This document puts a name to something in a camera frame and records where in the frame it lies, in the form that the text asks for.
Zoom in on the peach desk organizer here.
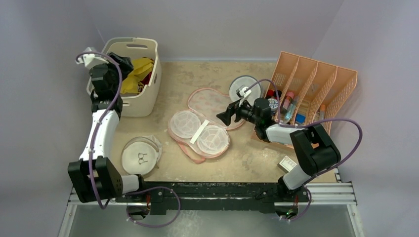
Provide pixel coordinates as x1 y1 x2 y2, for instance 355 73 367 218
251 51 358 154

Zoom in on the floral bra laundry bag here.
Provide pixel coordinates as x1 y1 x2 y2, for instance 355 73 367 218
168 88 244 164

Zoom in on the round white mesh laundry bag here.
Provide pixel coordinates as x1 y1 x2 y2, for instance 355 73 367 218
229 75 262 105

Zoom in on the cream laundry basket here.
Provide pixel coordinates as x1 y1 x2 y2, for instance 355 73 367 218
91 38 162 117

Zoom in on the blue round tin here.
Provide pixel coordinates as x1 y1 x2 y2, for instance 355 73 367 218
268 98 279 112

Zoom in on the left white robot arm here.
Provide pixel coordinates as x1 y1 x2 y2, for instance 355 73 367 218
68 48 147 209

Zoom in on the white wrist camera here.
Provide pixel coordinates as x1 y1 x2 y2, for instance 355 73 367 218
75 47 109 70
236 85 251 107

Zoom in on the yellow bra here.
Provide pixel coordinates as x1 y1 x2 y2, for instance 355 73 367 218
121 58 154 96

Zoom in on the small white box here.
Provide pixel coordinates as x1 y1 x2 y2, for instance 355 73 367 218
277 156 297 173

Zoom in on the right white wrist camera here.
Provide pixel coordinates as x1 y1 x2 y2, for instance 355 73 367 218
236 85 251 107

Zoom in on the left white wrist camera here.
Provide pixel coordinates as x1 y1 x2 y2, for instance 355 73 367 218
75 47 109 70

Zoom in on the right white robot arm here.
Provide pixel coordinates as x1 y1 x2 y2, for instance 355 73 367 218
216 98 341 201

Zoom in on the white dome bra bag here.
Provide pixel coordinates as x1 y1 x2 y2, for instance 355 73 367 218
121 135 163 176

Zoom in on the red bra in basket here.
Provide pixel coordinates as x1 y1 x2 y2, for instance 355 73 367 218
137 72 152 94

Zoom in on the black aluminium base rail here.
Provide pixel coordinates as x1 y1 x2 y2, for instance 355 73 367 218
67 182 357 217

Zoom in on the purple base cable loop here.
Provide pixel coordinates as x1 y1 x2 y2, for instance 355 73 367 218
126 187 181 229

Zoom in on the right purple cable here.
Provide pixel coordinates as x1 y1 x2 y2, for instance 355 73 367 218
244 79 363 186

